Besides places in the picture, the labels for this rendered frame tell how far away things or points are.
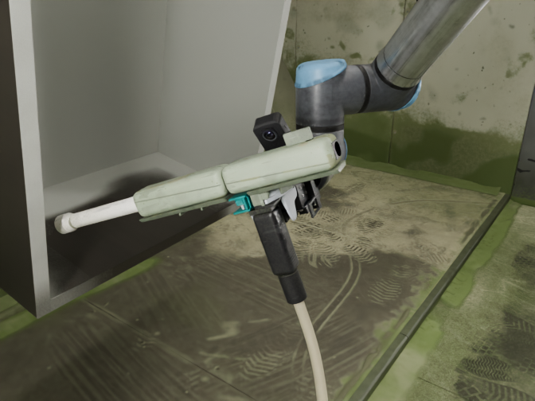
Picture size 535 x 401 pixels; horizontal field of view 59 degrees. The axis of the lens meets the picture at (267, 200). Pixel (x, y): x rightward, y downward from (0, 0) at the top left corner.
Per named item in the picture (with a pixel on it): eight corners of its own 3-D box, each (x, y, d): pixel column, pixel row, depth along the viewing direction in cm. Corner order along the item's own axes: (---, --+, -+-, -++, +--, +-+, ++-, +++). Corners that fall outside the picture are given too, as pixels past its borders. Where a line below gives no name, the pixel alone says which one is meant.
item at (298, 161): (383, 279, 64) (333, 117, 59) (378, 297, 60) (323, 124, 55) (116, 317, 85) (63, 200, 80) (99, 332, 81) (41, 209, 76)
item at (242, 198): (261, 200, 66) (256, 185, 66) (250, 211, 62) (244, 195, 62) (245, 204, 67) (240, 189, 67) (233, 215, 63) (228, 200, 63)
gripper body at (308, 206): (314, 219, 70) (332, 193, 80) (296, 164, 68) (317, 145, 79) (268, 228, 73) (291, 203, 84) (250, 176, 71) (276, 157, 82)
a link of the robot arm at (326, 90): (341, 56, 92) (339, 121, 96) (286, 60, 88) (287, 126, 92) (367, 59, 83) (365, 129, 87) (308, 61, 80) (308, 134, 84)
